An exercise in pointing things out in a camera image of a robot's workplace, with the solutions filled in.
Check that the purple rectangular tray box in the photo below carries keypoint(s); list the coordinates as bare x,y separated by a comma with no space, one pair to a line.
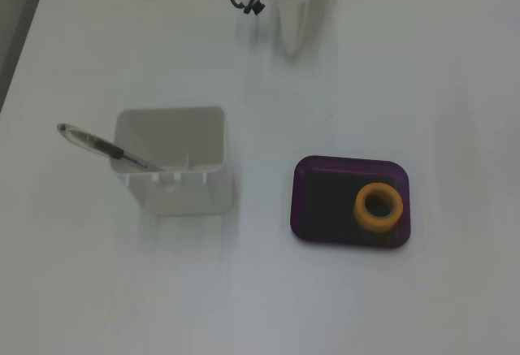
325,204

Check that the yellow tape roll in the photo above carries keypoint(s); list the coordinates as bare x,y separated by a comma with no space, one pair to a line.
378,207

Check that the white square pen holder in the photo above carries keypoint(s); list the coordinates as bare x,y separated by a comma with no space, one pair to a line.
178,168

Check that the clear black ballpoint pen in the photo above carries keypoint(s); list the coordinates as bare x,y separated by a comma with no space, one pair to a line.
103,146

